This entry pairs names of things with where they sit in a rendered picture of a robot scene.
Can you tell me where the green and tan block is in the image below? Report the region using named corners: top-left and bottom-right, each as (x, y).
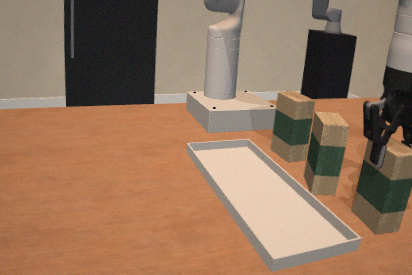
top-left (351, 137), bottom-right (412, 235)
top-left (271, 91), bottom-right (315, 163)
top-left (304, 111), bottom-right (350, 196)

